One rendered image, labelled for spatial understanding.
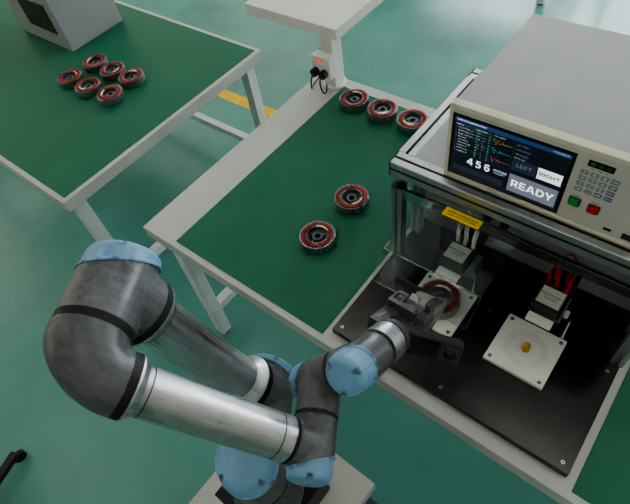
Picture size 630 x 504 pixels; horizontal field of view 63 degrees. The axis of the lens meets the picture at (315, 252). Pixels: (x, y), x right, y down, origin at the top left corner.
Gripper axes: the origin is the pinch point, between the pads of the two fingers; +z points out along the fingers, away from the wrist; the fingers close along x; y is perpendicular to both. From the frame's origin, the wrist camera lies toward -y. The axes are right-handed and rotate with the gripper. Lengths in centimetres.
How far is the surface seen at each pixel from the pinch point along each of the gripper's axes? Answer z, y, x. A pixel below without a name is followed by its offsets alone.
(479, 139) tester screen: 14.5, 9.3, -31.2
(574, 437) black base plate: 16.1, -33.8, 23.8
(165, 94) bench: 53, 156, 4
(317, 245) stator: 24, 48, 17
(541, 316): 25.9, -15.9, 5.2
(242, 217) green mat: 24, 79, 21
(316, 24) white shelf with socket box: 41, 75, -41
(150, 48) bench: 72, 192, -7
